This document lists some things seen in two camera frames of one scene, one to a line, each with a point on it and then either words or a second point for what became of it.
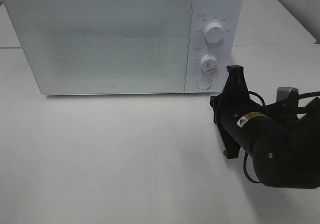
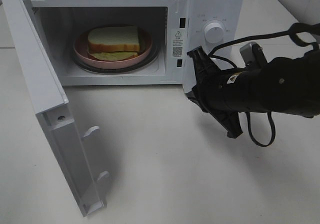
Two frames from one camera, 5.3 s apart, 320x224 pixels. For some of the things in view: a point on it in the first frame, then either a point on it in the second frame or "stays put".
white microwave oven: [128, 38] stays put
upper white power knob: [213, 32] stays put
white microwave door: [105, 43] -> [49, 100]
